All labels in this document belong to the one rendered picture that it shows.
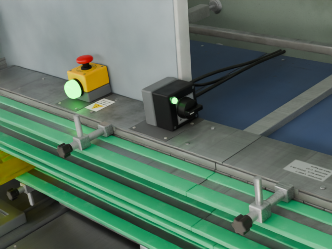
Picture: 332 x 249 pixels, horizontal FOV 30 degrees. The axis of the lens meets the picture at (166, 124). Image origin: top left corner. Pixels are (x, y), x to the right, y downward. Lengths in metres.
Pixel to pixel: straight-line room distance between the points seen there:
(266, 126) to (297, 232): 0.34
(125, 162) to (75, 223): 0.44
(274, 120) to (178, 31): 0.27
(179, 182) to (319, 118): 0.35
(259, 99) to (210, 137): 0.23
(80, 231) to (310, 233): 0.76
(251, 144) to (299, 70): 0.42
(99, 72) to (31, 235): 0.45
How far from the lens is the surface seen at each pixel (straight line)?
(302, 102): 1.34
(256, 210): 0.98
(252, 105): 1.38
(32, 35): 1.72
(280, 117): 1.28
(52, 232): 1.60
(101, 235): 1.54
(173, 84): 1.27
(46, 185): 1.55
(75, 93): 1.45
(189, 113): 1.22
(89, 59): 1.46
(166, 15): 1.27
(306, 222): 0.99
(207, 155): 1.15
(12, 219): 1.62
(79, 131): 1.28
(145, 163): 1.20
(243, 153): 1.14
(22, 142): 1.57
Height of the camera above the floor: 1.59
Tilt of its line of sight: 37 degrees down
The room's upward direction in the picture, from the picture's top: 119 degrees counter-clockwise
